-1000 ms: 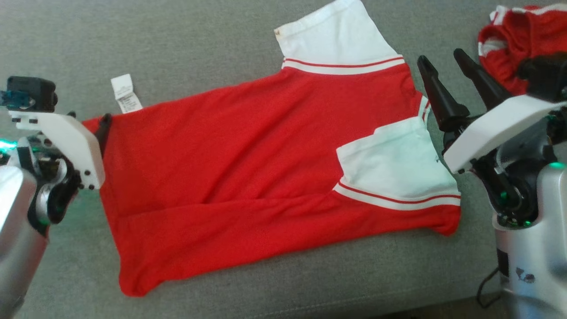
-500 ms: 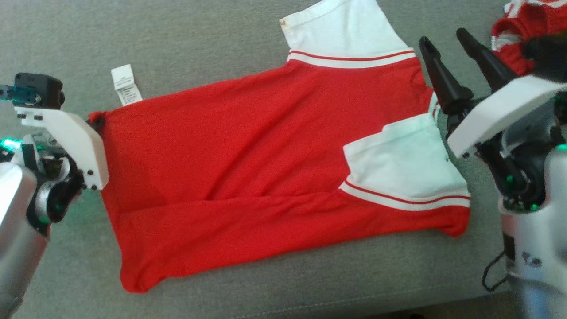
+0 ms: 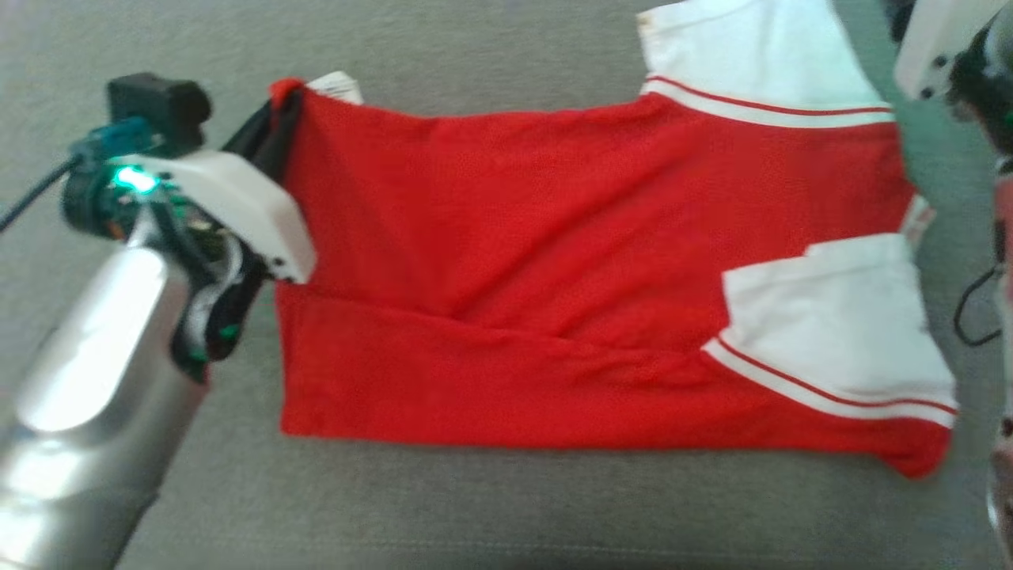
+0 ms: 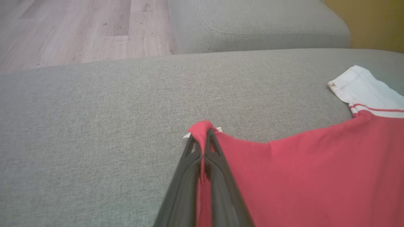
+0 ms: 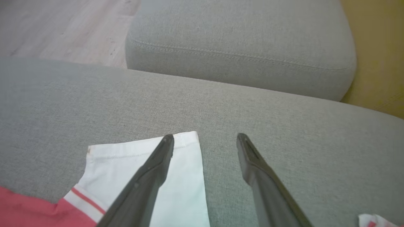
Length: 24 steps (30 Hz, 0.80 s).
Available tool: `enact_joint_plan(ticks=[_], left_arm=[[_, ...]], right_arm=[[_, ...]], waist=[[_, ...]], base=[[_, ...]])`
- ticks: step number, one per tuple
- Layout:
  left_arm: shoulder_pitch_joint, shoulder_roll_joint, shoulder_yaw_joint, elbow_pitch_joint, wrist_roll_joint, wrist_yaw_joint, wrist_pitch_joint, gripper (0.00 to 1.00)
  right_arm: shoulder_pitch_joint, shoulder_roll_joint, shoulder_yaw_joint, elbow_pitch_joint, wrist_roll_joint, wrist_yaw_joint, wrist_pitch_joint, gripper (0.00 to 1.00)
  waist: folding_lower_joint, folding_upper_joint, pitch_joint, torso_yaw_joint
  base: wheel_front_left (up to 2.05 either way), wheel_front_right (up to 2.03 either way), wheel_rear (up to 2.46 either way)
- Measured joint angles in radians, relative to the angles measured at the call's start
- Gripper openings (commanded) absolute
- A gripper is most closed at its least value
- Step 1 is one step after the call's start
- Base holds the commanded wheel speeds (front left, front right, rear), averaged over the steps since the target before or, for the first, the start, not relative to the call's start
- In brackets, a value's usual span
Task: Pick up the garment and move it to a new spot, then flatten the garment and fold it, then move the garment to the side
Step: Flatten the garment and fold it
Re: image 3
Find red shirt white sleeves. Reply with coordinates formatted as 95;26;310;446
269;0;960;480

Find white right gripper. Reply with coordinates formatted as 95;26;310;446
894;0;1013;151

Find blue left camera connector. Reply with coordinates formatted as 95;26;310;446
70;119;155;163

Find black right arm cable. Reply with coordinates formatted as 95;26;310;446
954;265;1006;347

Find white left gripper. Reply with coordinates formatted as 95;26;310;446
60;87;319;386

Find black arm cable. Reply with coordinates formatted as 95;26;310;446
0;154;84;234
954;265;1006;347

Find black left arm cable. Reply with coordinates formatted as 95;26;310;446
0;154;84;234

